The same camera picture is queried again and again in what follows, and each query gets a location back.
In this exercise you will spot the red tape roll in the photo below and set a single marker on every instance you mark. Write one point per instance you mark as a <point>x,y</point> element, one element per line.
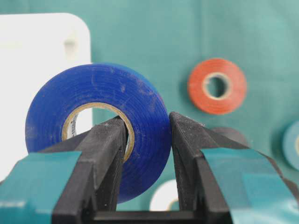
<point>233,77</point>

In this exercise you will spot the black tape roll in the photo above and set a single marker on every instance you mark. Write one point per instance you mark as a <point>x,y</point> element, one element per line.
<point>228,137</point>

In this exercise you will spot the green tape roll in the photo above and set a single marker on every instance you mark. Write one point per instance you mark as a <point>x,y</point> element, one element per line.
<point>291,145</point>

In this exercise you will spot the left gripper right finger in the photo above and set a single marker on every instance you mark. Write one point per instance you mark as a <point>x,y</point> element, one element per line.
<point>225,182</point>

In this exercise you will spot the white plastic tray case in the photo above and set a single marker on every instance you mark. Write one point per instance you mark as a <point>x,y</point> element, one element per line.
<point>33,49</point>

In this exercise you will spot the blue tape roll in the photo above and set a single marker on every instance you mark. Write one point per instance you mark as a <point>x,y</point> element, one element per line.
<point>120,87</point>

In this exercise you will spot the white tape roll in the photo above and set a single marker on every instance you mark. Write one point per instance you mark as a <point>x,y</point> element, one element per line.
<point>164,196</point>

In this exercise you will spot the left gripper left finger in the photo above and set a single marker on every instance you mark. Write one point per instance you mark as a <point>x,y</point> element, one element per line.
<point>59,184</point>

